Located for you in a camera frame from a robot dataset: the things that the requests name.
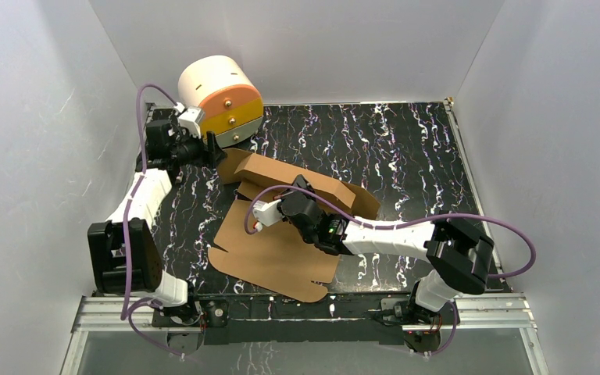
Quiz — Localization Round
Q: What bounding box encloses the brown cardboard box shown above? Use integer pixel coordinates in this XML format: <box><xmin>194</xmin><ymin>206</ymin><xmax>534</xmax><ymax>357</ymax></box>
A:
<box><xmin>208</xmin><ymin>148</ymin><xmax>380</xmax><ymax>302</ymax></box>

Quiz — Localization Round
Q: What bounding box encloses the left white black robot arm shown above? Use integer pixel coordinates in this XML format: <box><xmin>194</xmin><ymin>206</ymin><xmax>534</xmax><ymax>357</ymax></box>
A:
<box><xmin>87</xmin><ymin>120</ymin><xmax>227</xmax><ymax>325</ymax></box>

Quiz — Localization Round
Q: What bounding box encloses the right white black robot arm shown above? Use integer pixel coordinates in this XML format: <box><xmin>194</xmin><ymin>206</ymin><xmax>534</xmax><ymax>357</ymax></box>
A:
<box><xmin>274</xmin><ymin>175</ymin><xmax>494</xmax><ymax>325</ymax></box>

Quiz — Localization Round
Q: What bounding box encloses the round white drawer cabinet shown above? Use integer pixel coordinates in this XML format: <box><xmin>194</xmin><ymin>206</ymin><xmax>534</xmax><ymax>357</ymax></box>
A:
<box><xmin>177</xmin><ymin>55</ymin><xmax>264</xmax><ymax>148</ymax></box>

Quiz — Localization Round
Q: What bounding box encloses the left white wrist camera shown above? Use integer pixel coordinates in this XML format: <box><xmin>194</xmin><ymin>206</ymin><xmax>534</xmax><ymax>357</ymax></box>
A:
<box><xmin>174</xmin><ymin>102</ymin><xmax>205</xmax><ymax>139</ymax></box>

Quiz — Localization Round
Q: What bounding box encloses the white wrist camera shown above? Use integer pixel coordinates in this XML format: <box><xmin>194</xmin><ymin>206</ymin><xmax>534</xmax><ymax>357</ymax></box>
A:
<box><xmin>174</xmin><ymin>102</ymin><xmax>205</xmax><ymax>139</ymax></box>
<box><xmin>252</xmin><ymin>199</ymin><xmax>283</xmax><ymax>232</ymax></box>

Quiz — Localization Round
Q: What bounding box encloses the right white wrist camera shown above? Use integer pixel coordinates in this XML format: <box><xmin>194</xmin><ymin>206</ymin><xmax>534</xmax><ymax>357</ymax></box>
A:
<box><xmin>252</xmin><ymin>199</ymin><xmax>283</xmax><ymax>232</ymax></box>

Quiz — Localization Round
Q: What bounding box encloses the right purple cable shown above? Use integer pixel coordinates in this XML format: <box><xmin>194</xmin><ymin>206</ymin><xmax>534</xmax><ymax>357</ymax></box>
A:
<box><xmin>244</xmin><ymin>184</ymin><xmax>537</xmax><ymax>358</ymax></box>

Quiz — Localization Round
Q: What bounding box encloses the purple cable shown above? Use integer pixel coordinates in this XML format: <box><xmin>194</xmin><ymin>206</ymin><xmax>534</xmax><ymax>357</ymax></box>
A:
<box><xmin>244</xmin><ymin>184</ymin><xmax>537</xmax><ymax>358</ymax></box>
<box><xmin>120</xmin><ymin>84</ymin><xmax>202</xmax><ymax>358</ymax></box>

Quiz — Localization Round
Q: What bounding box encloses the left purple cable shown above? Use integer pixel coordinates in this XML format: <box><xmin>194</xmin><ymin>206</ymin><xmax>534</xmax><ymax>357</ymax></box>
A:
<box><xmin>120</xmin><ymin>84</ymin><xmax>202</xmax><ymax>358</ymax></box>

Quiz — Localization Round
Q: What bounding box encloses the aluminium front rail frame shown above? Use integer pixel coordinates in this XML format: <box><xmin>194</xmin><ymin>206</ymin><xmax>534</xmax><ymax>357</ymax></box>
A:
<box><xmin>62</xmin><ymin>292</ymin><xmax>548</xmax><ymax>374</ymax></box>

